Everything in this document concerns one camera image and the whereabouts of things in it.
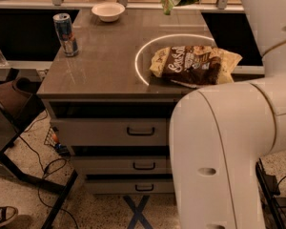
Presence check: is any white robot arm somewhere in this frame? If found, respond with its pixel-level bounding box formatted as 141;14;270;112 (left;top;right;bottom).
169;0;286;229

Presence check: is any brown and yellow chip bag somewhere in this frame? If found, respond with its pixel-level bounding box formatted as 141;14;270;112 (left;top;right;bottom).
150;46;242;89

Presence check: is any blue silver redbull can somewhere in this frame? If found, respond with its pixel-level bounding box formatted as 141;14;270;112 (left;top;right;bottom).
53;13;78;56

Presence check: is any grey drawer cabinet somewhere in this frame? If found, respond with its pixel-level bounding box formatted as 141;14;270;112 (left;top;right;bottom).
38;9;214;183

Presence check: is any top grey drawer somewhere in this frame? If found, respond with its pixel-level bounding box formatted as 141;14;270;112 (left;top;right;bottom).
51;118;168;146

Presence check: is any grey drawer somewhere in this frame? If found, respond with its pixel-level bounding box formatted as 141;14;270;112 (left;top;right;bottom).
85;179;174;195
51;118;168;146
71;156;172;175

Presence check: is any middle grey drawer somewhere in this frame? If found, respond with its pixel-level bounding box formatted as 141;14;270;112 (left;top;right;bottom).
71;156;172;175

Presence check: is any bottom grey drawer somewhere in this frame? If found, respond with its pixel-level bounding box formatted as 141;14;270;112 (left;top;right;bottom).
85;179;174;195

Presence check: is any white bowl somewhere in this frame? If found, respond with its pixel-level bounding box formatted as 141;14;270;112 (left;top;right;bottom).
92;2;125;22

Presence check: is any brown office chair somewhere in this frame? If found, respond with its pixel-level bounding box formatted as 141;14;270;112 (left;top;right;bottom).
0;68;45;131

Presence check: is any black canvas sneaker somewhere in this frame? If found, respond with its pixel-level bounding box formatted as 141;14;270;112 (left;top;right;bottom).
0;206;18;227

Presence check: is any wire basket with items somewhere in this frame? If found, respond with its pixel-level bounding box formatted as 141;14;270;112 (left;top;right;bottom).
44;128;69;156

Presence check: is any black floor cable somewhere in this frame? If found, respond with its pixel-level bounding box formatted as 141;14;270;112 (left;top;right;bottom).
18;110;80;229

